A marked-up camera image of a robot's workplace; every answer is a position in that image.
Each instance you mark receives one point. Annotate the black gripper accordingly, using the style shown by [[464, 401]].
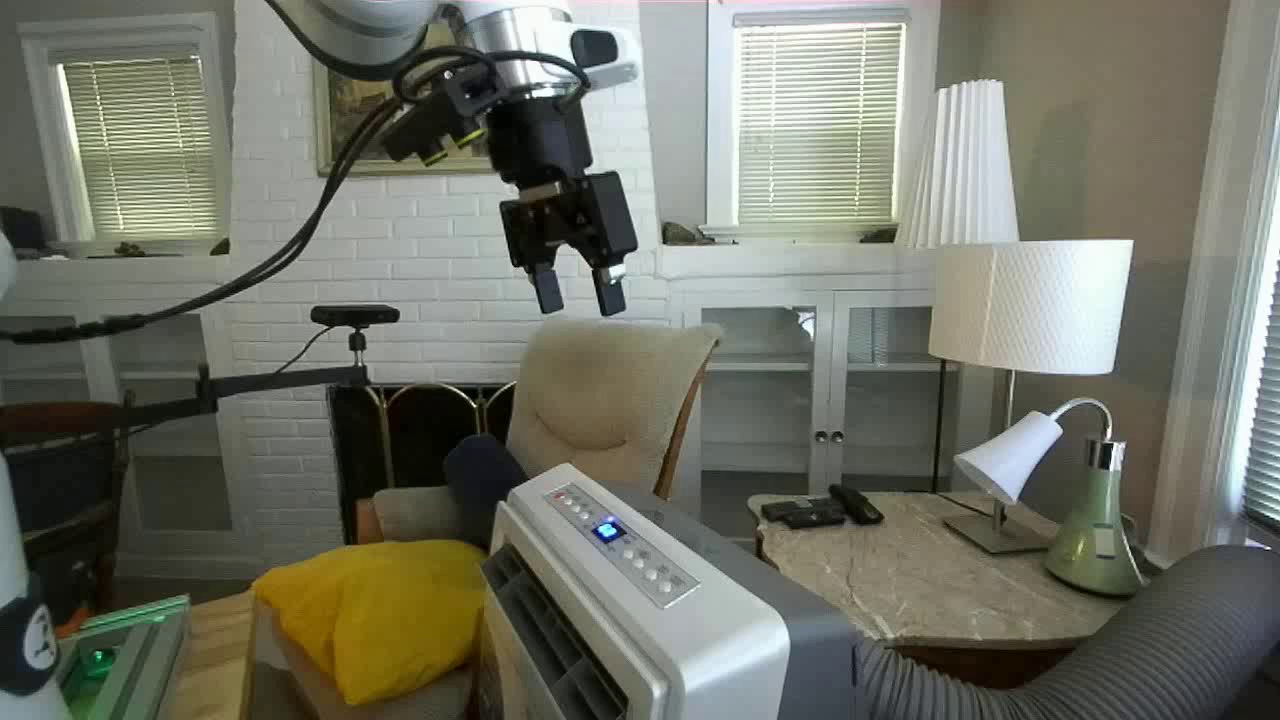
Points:
[[546, 144]]

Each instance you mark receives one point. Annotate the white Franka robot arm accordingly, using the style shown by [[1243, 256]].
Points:
[[514, 40]]

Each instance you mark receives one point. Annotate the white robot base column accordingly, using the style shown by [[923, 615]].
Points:
[[21, 584]]

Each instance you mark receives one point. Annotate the white portable air cooler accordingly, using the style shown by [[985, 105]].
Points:
[[694, 642]]

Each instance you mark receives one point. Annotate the beige upholstered armchair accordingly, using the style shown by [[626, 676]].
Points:
[[601, 401]]

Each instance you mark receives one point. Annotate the dark sill ornament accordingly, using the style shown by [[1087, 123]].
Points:
[[687, 235], [879, 235]]

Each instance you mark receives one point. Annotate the black fireplace screen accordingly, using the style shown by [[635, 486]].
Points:
[[403, 440]]

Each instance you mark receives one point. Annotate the white glass door cabinet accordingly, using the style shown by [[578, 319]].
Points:
[[824, 401]]

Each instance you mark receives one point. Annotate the small window with blinds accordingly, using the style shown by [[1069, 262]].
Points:
[[822, 124], [141, 144]]

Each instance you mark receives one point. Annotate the black remote control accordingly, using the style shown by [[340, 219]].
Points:
[[807, 513], [858, 507]]

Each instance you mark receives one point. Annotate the black boom pole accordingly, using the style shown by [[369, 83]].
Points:
[[265, 384]]

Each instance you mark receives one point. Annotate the yellow-orange cushion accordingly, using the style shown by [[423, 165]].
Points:
[[374, 615]]

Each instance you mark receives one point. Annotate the pleated shade floor lamp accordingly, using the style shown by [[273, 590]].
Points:
[[967, 174]]

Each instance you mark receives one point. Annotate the marble top side table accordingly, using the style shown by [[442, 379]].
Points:
[[906, 573]]

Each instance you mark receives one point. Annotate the white built-in open shelf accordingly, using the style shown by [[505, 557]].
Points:
[[134, 274]]

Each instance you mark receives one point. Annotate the drum shade table lamp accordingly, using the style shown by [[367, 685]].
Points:
[[1026, 306]]

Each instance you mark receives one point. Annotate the dark wooden furniture piece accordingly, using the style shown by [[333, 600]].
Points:
[[61, 492]]

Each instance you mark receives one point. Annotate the small black box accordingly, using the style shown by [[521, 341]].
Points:
[[21, 230]]

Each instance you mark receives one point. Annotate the green desk lamp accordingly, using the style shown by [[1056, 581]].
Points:
[[1092, 533]]

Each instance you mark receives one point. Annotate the green lit device box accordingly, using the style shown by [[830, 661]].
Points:
[[112, 661]]

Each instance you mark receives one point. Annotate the tall window with blinds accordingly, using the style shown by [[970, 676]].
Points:
[[1266, 401]]

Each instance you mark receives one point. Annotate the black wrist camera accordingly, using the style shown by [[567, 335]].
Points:
[[442, 123]]

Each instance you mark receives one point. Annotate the black camera on mount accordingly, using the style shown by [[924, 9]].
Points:
[[355, 319]]

